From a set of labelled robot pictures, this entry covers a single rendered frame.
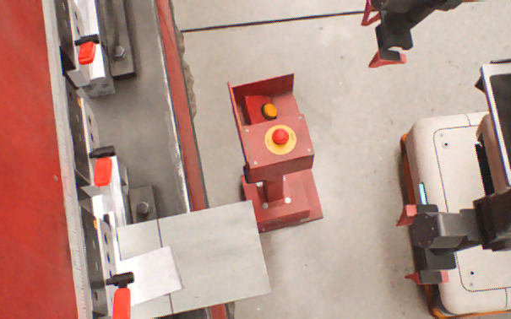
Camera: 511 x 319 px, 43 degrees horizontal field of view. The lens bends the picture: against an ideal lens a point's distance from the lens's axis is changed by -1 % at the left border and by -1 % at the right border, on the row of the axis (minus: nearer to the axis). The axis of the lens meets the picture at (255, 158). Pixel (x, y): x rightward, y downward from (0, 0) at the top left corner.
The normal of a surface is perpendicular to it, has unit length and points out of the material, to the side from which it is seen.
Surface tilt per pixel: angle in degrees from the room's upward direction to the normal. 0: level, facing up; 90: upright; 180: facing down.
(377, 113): 0
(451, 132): 0
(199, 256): 0
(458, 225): 23
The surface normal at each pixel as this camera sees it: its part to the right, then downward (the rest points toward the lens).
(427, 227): -0.90, -0.04
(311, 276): -0.04, -0.30
